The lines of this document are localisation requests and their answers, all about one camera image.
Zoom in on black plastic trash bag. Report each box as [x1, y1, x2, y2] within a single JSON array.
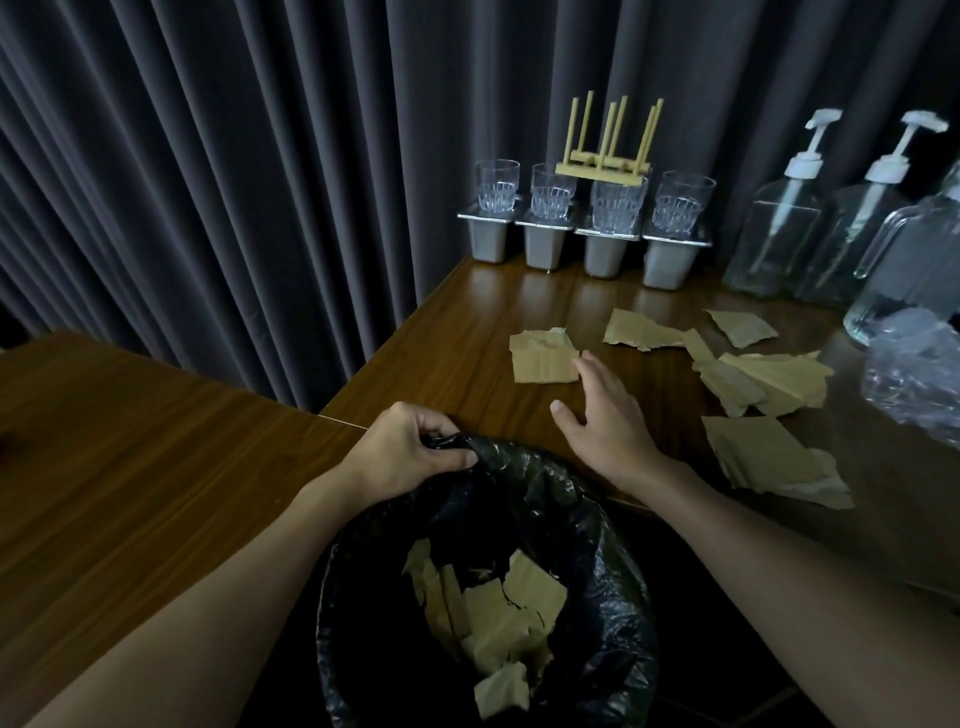
[[315, 433, 661, 728]]

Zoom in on clear glass jug with handle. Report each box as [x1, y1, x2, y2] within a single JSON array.
[[843, 161, 960, 348]]

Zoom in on person's left forearm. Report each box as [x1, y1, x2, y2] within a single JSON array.
[[26, 459, 384, 728]]

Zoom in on small upturned wooden stool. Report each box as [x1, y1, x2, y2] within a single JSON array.
[[555, 90, 666, 182]]

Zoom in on person's left hand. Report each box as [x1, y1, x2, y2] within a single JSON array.
[[339, 401, 481, 507]]

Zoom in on crumpled clear plastic bag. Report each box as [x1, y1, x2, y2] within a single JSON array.
[[860, 307, 960, 451]]

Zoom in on scattered torn cardboard pieces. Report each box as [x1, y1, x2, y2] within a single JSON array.
[[508, 307, 856, 513]]

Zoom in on pile of binned cardboard scraps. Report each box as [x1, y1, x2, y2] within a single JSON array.
[[401, 538, 569, 721]]

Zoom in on person's right forearm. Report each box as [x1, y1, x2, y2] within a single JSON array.
[[628, 457, 960, 728]]

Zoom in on person's right hand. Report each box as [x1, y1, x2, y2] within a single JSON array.
[[549, 350, 681, 494]]

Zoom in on dark grey pleated curtain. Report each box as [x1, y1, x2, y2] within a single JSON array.
[[0, 0, 960, 414]]

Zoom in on clear ribbed drinking glass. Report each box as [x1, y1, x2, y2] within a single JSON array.
[[530, 163, 577, 223], [590, 176, 648, 235], [475, 159, 521, 214], [651, 171, 717, 240]]

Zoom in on clear glass pump bottle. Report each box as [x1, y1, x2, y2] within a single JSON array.
[[795, 110, 950, 305], [722, 108, 843, 300]]

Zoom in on small steel container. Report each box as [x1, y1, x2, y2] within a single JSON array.
[[574, 225, 645, 280], [641, 232, 710, 291], [457, 202, 524, 265], [516, 213, 579, 273]]

